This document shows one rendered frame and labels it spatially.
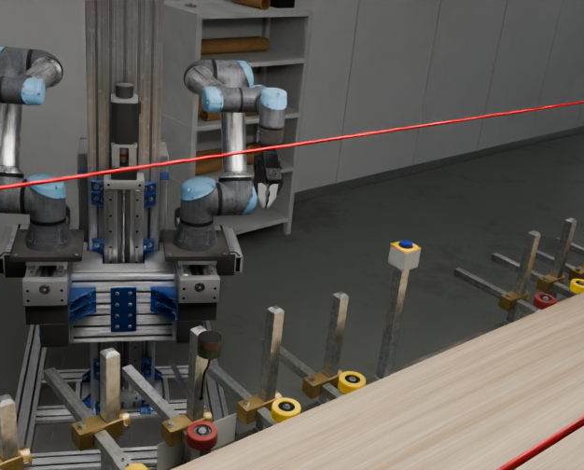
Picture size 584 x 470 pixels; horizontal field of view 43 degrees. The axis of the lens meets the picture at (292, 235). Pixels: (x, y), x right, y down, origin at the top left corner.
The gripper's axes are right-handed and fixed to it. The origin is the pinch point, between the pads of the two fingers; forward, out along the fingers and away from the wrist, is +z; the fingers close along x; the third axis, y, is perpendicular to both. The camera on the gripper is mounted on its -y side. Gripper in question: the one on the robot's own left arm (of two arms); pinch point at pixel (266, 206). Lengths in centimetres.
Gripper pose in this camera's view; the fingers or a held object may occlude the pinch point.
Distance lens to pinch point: 228.0
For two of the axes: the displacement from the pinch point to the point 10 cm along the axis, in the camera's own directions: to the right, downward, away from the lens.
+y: -2.1, -4.2, 8.8
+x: -9.7, 0.0, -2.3
